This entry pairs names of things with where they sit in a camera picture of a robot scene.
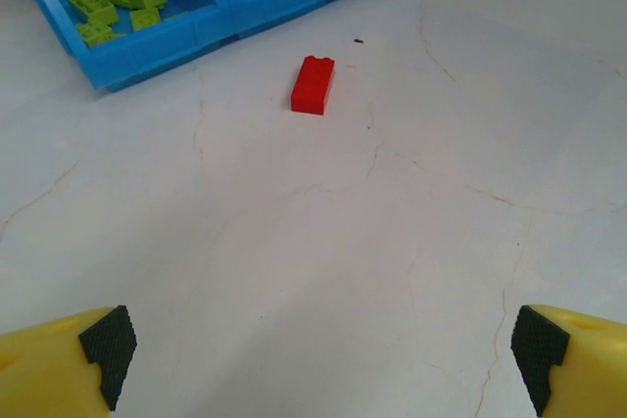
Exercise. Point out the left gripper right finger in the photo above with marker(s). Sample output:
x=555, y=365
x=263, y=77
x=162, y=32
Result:
x=588, y=369

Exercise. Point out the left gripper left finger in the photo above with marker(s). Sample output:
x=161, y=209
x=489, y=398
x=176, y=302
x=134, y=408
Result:
x=44, y=374

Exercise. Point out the blue three-compartment plastic bin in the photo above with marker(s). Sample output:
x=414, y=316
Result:
x=161, y=48

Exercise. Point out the long red lego brick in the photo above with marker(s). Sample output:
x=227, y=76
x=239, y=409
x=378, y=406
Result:
x=313, y=86

